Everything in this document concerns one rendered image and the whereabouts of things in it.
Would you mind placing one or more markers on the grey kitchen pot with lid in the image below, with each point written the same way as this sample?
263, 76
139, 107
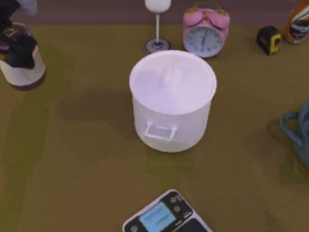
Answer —
172, 101

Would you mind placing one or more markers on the black white digital kitchen scale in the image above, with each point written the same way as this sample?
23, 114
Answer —
166, 215

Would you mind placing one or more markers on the white globe table lamp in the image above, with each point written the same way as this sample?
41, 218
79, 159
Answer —
157, 26

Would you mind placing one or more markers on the black yellow tape measure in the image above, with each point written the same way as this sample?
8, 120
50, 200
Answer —
268, 39

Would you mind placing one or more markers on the blue ceramic teapot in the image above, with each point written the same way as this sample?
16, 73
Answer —
300, 135

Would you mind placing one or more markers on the olive green tablecloth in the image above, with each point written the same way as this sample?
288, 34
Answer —
84, 169

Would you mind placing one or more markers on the pink twin-bell alarm clock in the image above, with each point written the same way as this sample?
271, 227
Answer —
205, 36

